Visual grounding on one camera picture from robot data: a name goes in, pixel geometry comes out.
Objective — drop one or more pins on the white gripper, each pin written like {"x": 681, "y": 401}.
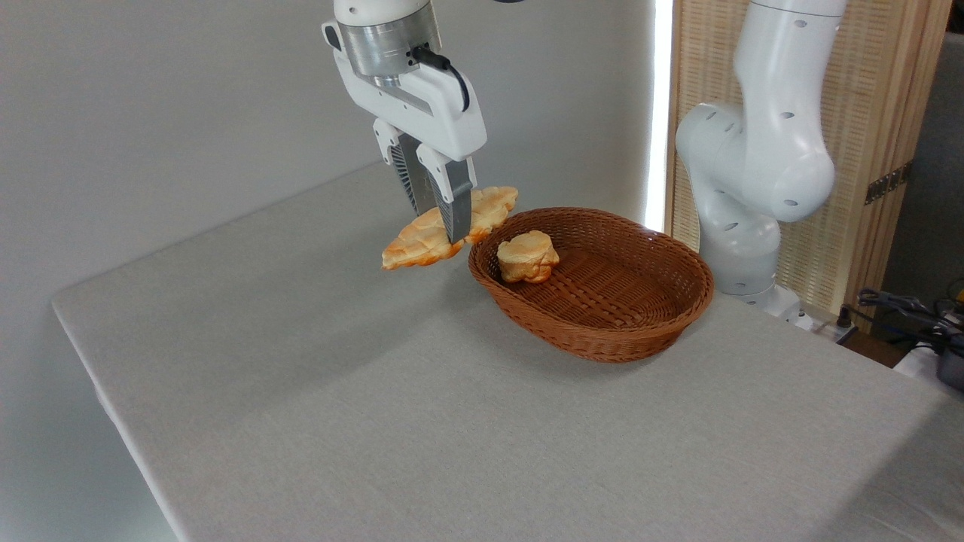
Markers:
{"x": 444, "y": 120}

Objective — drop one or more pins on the long golden bread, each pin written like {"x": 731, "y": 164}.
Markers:
{"x": 414, "y": 245}

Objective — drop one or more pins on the small round bread bun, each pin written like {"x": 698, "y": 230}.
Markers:
{"x": 527, "y": 256}

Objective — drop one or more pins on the brown oval wicker basket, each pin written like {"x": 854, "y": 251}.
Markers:
{"x": 602, "y": 301}

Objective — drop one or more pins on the grey tablecloth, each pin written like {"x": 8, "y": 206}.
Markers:
{"x": 482, "y": 452}

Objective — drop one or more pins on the white power strip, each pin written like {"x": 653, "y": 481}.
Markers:
{"x": 832, "y": 329}

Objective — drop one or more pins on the black screen hinge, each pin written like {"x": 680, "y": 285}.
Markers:
{"x": 887, "y": 183}

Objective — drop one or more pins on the bamboo folding screen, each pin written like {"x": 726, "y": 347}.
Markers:
{"x": 881, "y": 98}

